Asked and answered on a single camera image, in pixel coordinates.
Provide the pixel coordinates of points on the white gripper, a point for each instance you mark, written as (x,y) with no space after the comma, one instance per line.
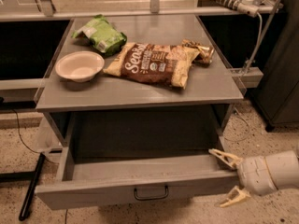
(252,174)

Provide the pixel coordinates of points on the grey top drawer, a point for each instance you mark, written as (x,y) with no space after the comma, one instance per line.
(138,156)

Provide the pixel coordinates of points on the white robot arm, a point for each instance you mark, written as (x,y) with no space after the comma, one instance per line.
(283,168)

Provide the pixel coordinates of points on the grey drawer cabinet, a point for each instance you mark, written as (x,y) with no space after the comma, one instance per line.
(213,85)

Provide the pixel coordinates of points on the dark cabinet at right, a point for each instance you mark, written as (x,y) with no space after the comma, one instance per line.
(277,96)

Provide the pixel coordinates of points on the brown Sensible chips bag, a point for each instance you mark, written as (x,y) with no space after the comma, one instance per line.
(154,64)

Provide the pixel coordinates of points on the white power strip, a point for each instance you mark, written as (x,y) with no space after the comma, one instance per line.
(242,6)

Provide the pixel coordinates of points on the white paper bowl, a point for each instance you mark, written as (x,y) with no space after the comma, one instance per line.
(80,66)

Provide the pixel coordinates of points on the green snack bag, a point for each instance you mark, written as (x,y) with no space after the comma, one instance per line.
(102,35)

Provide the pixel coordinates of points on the black floor stand leg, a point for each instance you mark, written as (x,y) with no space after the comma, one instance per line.
(32,177)

